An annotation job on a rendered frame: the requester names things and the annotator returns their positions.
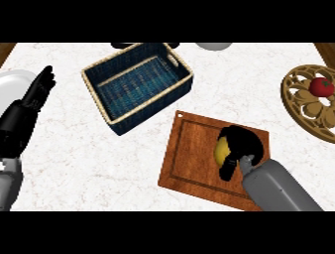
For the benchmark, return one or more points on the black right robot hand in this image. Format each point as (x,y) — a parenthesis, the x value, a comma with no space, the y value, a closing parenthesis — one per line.
(244,142)

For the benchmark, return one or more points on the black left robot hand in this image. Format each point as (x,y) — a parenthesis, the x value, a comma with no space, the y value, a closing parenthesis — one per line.
(12,122)

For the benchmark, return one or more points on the yellow lemon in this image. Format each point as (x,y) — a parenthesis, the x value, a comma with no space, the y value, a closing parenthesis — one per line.
(221,152)

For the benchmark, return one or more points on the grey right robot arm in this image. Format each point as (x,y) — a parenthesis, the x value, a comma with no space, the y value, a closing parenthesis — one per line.
(274,188)

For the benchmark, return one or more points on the brown wooden cutting board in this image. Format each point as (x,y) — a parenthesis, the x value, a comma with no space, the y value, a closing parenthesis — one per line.
(193,158)

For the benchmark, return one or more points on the dark blue wicker basket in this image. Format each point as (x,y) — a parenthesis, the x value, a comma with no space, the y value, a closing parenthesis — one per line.
(136,86)

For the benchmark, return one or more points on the white plate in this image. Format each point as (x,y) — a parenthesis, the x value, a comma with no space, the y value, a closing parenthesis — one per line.
(1,92)

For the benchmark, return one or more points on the carved wooden round trivet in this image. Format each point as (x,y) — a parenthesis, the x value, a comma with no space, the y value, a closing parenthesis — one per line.
(320,104)

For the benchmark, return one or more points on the red tomato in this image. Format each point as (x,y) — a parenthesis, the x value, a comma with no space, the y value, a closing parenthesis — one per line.
(321,87)

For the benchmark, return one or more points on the grey round object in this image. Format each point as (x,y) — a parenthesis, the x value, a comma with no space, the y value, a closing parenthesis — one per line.
(213,46)

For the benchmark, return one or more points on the black object at edge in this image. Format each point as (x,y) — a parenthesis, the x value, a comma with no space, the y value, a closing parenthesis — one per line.
(141,45)

